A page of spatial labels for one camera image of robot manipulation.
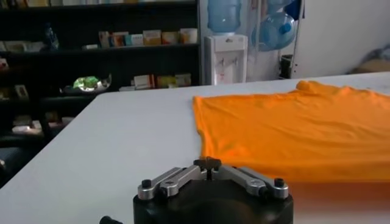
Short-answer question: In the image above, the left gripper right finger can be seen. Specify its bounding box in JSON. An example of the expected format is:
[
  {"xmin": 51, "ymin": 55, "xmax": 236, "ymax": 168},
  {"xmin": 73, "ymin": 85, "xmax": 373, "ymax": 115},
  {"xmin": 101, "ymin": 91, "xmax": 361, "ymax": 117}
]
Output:
[{"xmin": 209, "ymin": 157, "xmax": 289, "ymax": 200}]

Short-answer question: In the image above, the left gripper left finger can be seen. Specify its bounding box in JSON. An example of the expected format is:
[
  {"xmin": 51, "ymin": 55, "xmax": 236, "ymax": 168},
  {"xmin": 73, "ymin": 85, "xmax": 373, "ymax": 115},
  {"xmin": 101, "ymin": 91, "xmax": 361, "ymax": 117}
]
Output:
[{"xmin": 136, "ymin": 157, "xmax": 210, "ymax": 201}]

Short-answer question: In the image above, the orange t-shirt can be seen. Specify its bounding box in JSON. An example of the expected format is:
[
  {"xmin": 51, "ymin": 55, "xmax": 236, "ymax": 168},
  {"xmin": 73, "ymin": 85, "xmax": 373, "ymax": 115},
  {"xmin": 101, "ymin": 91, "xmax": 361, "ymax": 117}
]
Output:
[{"xmin": 191, "ymin": 80, "xmax": 390, "ymax": 185}]

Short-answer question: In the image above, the pile of grey-blue clothes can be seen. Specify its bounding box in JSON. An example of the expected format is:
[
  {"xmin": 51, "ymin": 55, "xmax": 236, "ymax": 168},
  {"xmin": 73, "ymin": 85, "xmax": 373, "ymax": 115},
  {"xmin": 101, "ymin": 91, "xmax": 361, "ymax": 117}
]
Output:
[{"xmin": 362, "ymin": 45, "xmax": 390, "ymax": 61}]

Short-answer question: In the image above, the green yellow medicine box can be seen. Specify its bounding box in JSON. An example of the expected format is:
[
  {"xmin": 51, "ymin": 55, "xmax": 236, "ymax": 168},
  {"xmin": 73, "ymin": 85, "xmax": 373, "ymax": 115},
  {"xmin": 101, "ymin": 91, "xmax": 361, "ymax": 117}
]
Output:
[{"xmin": 157, "ymin": 75, "xmax": 177, "ymax": 89}]

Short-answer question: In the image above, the white green medicine box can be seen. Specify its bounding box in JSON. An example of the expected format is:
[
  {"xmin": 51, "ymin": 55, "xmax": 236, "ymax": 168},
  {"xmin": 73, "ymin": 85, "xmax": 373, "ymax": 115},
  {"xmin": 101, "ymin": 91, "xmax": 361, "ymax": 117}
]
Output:
[{"xmin": 175, "ymin": 72, "xmax": 192, "ymax": 88}]

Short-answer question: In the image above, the red white flat box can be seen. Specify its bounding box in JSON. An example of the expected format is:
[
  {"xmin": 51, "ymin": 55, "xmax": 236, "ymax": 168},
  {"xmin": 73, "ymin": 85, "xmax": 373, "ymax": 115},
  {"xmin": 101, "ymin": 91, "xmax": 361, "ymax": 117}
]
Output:
[{"xmin": 133, "ymin": 74, "xmax": 156, "ymax": 90}]

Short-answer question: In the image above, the black hanging tool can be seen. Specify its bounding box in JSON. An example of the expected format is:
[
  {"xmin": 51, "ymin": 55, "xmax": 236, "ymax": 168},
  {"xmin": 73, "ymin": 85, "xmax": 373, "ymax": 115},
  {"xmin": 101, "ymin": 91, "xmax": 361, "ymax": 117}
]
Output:
[{"xmin": 279, "ymin": 54, "xmax": 294, "ymax": 79}]

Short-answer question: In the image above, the white water dispenser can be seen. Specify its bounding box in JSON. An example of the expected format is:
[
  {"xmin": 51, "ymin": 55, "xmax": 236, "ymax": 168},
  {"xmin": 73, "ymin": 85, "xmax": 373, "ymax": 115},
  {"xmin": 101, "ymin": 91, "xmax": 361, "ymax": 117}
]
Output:
[{"xmin": 203, "ymin": 33, "xmax": 249, "ymax": 86}]

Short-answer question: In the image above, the glass bowl with green packets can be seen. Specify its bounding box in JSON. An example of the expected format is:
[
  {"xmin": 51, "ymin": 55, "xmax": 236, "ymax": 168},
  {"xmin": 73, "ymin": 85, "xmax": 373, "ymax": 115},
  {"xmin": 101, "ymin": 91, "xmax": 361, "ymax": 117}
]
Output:
[{"xmin": 60, "ymin": 74, "xmax": 113, "ymax": 94}]

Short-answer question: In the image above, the black shelving unit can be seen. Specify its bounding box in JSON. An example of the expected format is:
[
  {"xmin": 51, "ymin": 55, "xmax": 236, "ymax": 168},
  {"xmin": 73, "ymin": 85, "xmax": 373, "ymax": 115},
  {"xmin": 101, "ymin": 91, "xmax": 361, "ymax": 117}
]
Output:
[{"xmin": 0, "ymin": 0, "xmax": 202, "ymax": 144}]

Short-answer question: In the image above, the white metal jug rack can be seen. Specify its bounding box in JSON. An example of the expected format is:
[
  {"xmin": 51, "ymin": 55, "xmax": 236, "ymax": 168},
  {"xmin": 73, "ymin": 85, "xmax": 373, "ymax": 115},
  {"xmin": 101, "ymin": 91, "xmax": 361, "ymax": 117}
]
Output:
[{"xmin": 246, "ymin": 0, "xmax": 305, "ymax": 82}]

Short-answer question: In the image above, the orange white medicine box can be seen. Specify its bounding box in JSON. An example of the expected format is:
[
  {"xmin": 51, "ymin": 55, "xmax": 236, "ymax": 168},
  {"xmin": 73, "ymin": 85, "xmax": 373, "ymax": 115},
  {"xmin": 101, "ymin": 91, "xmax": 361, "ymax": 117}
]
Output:
[{"xmin": 161, "ymin": 31, "xmax": 181, "ymax": 46}]

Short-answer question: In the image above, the yellow white medicine box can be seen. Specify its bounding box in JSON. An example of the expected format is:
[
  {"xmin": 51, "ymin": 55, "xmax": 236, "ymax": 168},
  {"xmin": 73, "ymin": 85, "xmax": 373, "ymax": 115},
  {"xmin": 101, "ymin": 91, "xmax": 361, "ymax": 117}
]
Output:
[{"xmin": 142, "ymin": 29, "xmax": 162, "ymax": 46}]

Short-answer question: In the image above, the teal white medicine box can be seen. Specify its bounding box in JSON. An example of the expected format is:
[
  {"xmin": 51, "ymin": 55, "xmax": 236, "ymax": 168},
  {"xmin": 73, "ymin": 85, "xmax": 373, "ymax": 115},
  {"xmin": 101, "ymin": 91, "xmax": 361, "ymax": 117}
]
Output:
[{"xmin": 130, "ymin": 33, "xmax": 144, "ymax": 46}]

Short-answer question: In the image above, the blue water jug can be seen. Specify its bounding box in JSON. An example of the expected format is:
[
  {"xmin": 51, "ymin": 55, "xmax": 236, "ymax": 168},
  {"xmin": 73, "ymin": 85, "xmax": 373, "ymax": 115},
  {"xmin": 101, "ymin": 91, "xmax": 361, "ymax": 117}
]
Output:
[
  {"xmin": 268, "ymin": 0, "xmax": 295, "ymax": 15},
  {"xmin": 207, "ymin": 0, "xmax": 242, "ymax": 34},
  {"xmin": 258, "ymin": 12, "xmax": 297, "ymax": 52}
]

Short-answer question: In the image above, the red white medicine box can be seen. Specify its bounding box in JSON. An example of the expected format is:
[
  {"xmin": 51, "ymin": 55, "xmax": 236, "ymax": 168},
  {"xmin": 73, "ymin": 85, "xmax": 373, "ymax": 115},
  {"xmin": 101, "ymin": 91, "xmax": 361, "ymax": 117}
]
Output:
[{"xmin": 109, "ymin": 32, "xmax": 130, "ymax": 47}]

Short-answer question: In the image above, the white pink medicine box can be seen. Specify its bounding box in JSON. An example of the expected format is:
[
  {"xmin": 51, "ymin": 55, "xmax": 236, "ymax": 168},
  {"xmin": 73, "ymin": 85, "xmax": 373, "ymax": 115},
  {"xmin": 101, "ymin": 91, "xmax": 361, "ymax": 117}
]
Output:
[{"xmin": 98, "ymin": 31, "xmax": 111, "ymax": 49}]

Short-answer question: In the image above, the closed cardboard box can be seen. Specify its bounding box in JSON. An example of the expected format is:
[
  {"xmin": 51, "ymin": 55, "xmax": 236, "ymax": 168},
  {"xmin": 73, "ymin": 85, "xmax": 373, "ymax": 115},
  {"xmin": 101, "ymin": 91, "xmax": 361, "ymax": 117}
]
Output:
[{"xmin": 352, "ymin": 59, "xmax": 390, "ymax": 74}]

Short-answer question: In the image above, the blue plastic bottle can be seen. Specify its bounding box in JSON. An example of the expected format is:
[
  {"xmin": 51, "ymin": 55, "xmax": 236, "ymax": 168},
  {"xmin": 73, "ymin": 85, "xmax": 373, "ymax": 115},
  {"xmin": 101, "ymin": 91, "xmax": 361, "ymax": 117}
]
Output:
[{"xmin": 43, "ymin": 23, "xmax": 60, "ymax": 51}]

